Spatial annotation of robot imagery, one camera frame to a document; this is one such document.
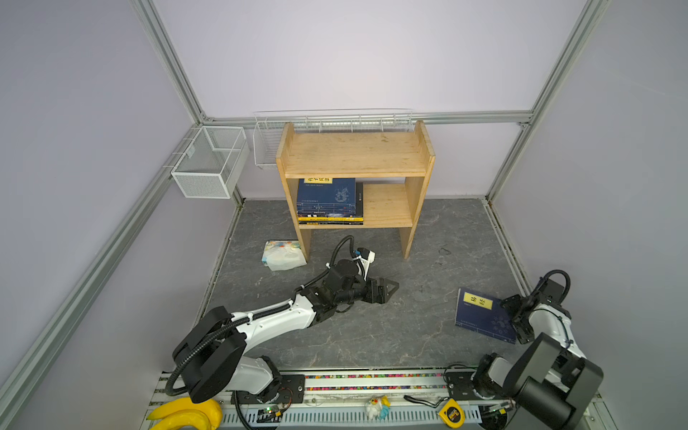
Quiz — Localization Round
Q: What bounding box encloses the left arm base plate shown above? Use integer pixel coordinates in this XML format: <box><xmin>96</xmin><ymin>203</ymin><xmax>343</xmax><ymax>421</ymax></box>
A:
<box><xmin>230</xmin><ymin>374</ymin><xmax>306</xmax><ymax>405</ymax></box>

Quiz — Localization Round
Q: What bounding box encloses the wooden two-tier shelf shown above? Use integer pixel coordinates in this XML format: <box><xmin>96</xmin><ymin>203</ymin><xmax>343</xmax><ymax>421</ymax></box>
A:
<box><xmin>276</xmin><ymin>121</ymin><xmax>435</xmax><ymax>259</ymax></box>

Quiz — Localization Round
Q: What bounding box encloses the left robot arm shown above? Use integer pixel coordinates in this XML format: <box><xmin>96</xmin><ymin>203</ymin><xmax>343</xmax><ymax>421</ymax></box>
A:
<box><xmin>164</xmin><ymin>235</ymin><xmax>400</xmax><ymax>403</ymax></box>

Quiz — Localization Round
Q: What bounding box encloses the yellow banana toy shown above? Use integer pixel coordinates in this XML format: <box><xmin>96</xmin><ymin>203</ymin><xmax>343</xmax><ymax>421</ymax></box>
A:
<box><xmin>147</xmin><ymin>398</ymin><xmax>223</xmax><ymax>429</ymax></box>

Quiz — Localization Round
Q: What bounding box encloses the small colourful toy figure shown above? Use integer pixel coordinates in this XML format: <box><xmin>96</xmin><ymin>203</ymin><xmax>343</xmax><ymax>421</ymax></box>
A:
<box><xmin>365</xmin><ymin>396</ymin><xmax>391</xmax><ymax>420</ymax></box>

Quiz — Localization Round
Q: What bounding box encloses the aluminium rail with cable duct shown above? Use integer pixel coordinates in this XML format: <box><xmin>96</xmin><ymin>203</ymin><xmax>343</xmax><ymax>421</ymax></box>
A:
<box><xmin>139</xmin><ymin>364</ymin><xmax>619</xmax><ymax>430</ymax></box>

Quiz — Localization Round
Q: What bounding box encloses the yellow tape measure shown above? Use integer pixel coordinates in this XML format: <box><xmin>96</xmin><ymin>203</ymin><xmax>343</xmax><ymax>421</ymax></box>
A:
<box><xmin>438</xmin><ymin>399</ymin><xmax>466</xmax><ymax>429</ymax></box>

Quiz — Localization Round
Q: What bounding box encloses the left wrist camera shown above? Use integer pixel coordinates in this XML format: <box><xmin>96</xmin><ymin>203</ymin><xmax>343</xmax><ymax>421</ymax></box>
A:
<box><xmin>354</xmin><ymin>247</ymin><xmax>376</xmax><ymax>281</ymax></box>

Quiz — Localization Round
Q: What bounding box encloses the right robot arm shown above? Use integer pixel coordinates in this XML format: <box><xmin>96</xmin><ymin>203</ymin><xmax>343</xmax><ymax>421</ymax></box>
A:
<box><xmin>471</xmin><ymin>269</ymin><xmax>604</xmax><ymax>429</ymax></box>

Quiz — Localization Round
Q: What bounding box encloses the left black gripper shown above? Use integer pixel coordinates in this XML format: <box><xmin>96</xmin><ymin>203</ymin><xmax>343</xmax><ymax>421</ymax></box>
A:
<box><xmin>335</xmin><ymin>275</ymin><xmax>399</xmax><ymax>306</ymax></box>

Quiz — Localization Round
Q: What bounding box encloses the white tissue pack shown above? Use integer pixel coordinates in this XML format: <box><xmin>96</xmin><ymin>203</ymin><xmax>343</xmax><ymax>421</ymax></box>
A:
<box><xmin>262</xmin><ymin>240</ymin><xmax>306</xmax><ymax>272</ymax></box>

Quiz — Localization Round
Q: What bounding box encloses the white mesh box basket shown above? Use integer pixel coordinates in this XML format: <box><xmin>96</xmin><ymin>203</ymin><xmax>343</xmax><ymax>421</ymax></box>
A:
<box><xmin>172</xmin><ymin>125</ymin><xmax>250</xmax><ymax>200</ymax></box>

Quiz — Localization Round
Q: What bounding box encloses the dark wolf cover book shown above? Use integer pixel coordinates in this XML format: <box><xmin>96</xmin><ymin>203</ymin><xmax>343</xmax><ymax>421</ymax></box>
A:
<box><xmin>356</xmin><ymin>182</ymin><xmax>364</xmax><ymax>219</ymax></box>

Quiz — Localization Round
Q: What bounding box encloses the black book gold title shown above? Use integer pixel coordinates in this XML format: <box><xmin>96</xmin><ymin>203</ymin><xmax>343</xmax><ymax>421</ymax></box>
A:
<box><xmin>297</xmin><ymin>217</ymin><xmax>364</xmax><ymax>225</ymax></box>

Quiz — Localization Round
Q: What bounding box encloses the blue folder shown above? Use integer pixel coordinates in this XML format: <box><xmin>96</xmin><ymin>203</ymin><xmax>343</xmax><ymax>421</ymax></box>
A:
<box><xmin>296</xmin><ymin>178</ymin><xmax>357</xmax><ymax>215</ymax></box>
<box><xmin>455</xmin><ymin>288</ymin><xmax>517</xmax><ymax>344</ymax></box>

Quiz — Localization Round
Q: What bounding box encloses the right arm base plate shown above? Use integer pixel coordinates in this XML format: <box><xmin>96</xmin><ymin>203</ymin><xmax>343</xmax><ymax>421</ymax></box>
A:
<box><xmin>444</xmin><ymin>369</ymin><xmax>508</xmax><ymax>401</ymax></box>

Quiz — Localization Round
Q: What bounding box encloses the white wire rack basket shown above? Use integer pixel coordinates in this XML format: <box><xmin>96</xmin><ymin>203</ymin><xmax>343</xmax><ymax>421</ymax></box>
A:
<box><xmin>253</xmin><ymin>109</ymin><xmax>414</xmax><ymax>168</ymax></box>

